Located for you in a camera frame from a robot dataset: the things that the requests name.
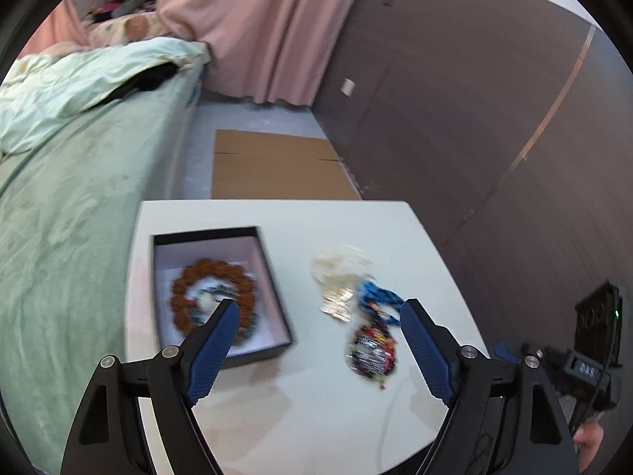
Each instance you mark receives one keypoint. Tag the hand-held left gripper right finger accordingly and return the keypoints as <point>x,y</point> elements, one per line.
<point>425,351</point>

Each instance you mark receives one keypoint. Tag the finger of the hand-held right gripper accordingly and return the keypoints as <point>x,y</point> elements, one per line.
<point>502,352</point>

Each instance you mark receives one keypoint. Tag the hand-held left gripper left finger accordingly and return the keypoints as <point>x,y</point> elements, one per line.
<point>215,351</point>

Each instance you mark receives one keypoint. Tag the black jewelry box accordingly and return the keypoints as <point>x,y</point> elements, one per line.
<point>217,252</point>

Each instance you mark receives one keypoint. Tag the gold metallic ornament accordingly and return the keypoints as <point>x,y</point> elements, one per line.
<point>336,307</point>

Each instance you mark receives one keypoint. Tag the white butterfly ornament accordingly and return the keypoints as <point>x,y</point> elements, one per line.
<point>339,262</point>

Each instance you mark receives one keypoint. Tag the person's right hand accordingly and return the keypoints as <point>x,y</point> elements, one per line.
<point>588,438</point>

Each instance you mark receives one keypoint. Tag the green bed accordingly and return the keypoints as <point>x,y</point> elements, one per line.
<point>74,232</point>

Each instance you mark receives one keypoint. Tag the flat cardboard sheet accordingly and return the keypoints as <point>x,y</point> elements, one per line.
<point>277,168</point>

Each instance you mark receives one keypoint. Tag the dark cloth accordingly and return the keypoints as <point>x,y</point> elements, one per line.
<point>153,76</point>

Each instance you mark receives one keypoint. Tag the pale green quilt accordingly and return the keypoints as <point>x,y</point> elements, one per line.
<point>74,79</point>

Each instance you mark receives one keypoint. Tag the wide pink curtain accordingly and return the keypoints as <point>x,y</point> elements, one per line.
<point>257,24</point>

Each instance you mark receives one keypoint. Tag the patterned pillow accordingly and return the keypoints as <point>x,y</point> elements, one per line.
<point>133,27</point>

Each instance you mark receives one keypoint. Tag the pile of clothes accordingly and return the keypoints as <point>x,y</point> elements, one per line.
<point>123,5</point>

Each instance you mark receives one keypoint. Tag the narrow pink curtain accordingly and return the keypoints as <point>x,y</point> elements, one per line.
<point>54,29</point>

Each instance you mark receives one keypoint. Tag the white wall socket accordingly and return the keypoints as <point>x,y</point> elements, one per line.
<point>348,87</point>

